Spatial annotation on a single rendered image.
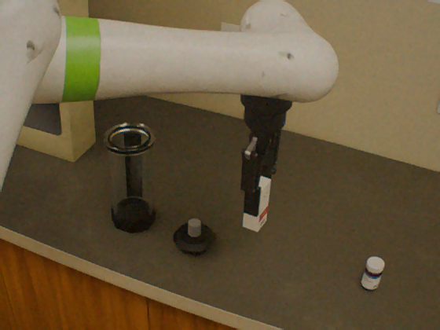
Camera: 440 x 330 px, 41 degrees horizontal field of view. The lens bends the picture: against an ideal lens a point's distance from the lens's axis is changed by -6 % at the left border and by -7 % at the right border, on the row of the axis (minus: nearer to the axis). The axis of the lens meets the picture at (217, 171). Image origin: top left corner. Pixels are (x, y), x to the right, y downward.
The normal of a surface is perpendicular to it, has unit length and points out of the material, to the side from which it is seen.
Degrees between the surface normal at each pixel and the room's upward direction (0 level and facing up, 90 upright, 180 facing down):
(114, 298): 90
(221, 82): 106
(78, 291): 90
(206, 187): 0
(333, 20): 90
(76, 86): 102
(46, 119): 0
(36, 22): 74
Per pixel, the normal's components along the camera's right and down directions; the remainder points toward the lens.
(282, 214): 0.04, -0.81
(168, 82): 0.28, 0.78
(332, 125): -0.40, 0.52
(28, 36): 0.68, 0.22
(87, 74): 0.36, 0.49
